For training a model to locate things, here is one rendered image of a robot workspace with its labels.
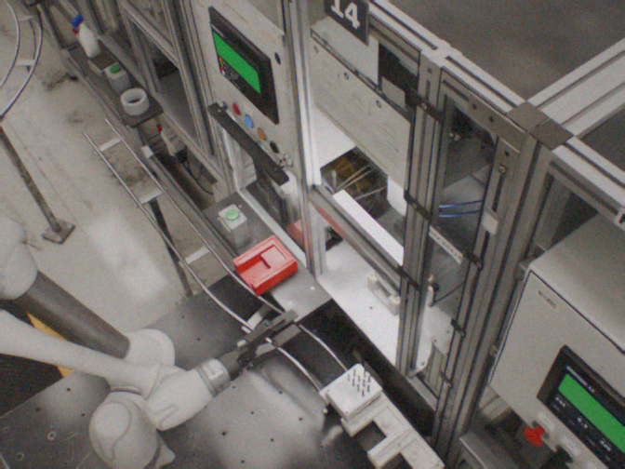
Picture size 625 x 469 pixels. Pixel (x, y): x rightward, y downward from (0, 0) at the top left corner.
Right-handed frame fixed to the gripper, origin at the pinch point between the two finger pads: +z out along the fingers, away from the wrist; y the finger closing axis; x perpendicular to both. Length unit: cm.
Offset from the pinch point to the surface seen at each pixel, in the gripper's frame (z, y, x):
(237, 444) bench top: -25, -44, -1
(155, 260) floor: -2, -112, 124
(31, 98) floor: -5, -112, 270
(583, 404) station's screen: 18, 49, -67
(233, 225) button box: 9.2, -9.7, 43.6
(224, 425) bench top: -25, -44, 6
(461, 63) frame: 24, 90, -25
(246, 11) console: 21, 69, 34
